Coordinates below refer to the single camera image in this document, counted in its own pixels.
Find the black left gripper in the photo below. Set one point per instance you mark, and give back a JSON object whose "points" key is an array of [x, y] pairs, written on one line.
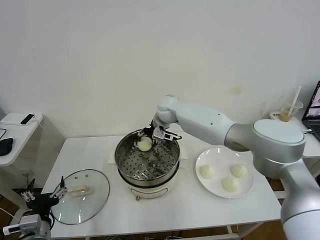
{"points": [[41, 203]]}

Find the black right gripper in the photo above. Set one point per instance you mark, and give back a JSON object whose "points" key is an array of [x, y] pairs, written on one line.
{"points": [[149, 130]]}

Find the white steamed baozi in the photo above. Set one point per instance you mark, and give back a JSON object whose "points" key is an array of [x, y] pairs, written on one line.
{"points": [[207, 172], [230, 184], [145, 145], [238, 171]]}

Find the round glass pot lid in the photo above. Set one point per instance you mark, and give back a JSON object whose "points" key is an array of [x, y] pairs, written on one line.
{"points": [[97, 190]]}

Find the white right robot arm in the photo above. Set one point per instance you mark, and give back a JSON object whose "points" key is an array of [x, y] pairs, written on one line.
{"points": [[205, 120]]}

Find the perforated steel steamer basket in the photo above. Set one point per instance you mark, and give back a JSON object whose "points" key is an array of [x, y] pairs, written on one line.
{"points": [[130, 160]]}

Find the white side table with phone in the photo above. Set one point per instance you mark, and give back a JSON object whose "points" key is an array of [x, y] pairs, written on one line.
{"points": [[22, 140]]}

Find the white electric cooking pot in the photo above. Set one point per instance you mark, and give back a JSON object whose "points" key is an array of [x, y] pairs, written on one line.
{"points": [[150, 192]]}

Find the black cloth pouch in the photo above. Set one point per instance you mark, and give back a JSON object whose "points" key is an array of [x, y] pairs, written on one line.
{"points": [[6, 147]]}

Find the black smartphone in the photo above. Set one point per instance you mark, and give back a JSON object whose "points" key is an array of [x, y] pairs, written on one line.
{"points": [[27, 119]]}

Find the flat white box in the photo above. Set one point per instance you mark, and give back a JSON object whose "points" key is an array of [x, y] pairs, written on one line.
{"points": [[9, 119]]}

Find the round white plate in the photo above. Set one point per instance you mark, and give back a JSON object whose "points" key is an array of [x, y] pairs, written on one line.
{"points": [[215, 186]]}

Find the plastic cup of milk tea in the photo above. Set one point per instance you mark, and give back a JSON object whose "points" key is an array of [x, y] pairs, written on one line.
{"points": [[287, 115]]}

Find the white side table with laptop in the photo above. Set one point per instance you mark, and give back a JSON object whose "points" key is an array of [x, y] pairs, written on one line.
{"points": [[300, 122]]}

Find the white drinking straw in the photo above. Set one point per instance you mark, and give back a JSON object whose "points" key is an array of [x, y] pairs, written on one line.
{"points": [[296, 98]]}

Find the black laptop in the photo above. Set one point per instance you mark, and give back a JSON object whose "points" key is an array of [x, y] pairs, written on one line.
{"points": [[312, 117]]}

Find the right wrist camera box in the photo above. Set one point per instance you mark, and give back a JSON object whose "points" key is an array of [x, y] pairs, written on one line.
{"points": [[162, 135]]}

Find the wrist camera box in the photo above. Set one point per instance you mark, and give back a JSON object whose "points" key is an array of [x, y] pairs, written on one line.
{"points": [[162, 135], [27, 222]]}

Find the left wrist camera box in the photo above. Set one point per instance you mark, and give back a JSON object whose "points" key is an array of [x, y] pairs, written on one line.
{"points": [[27, 222]]}

